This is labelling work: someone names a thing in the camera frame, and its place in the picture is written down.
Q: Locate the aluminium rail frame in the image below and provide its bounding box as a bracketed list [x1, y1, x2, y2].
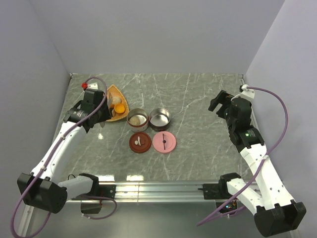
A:
[16, 180, 300, 238]

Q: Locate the orange egg tart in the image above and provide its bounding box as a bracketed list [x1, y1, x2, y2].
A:
[114, 103, 126, 114]

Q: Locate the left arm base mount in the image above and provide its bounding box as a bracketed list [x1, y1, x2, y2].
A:
[70, 184, 117, 216]

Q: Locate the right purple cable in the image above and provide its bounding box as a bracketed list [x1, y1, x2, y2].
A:
[197, 85, 289, 227]

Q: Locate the pink round lid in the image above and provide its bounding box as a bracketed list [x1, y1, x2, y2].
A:
[152, 131, 176, 154]

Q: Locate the white steel lunch tin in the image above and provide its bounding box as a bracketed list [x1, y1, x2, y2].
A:
[127, 108, 149, 132]

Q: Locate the woven bamboo tray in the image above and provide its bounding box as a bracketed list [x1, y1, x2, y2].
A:
[106, 84, 129, 122]

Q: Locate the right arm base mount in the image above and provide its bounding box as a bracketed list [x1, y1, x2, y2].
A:
[198, 183, 243, 216]

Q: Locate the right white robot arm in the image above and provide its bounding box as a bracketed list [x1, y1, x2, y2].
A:
[199, 89, 307, 237]

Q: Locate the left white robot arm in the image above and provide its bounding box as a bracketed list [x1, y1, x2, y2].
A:
[17, 88, 111, 214]

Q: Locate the brown round lid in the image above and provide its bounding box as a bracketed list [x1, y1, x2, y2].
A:
[129, 132, 152, 154]

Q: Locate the dark steel lunch tin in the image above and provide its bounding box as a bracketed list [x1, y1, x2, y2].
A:
[149, 108, 171, 131]

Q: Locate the steamed bun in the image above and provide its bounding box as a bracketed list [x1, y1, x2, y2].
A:
[112, 96, 122, 105]
[129, 116, 141, 126]

